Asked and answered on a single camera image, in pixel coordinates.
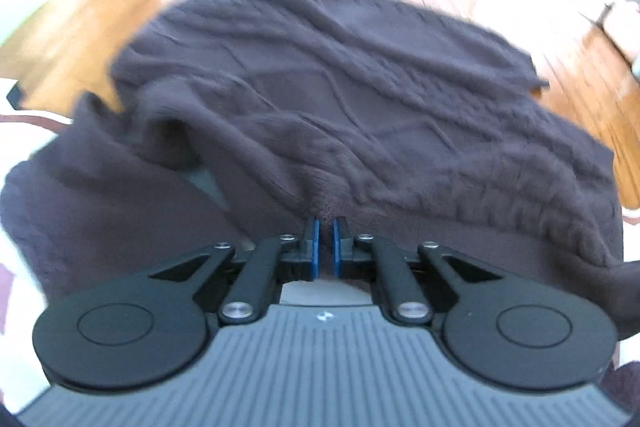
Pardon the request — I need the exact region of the dark brown cable-knit sweater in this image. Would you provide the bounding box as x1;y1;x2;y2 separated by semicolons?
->
0;0;632;308

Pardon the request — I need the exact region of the small black rug corner tag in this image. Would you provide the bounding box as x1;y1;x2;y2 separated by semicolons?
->
6;79;27;112

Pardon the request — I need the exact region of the grey white maroon checked rug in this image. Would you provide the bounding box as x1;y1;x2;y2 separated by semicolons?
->
0;77;76;403

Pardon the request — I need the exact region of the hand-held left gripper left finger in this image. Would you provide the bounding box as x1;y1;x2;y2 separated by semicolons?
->
148;216;321;326

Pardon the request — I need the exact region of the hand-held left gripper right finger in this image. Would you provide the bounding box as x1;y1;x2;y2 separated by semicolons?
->
330;216;504;326

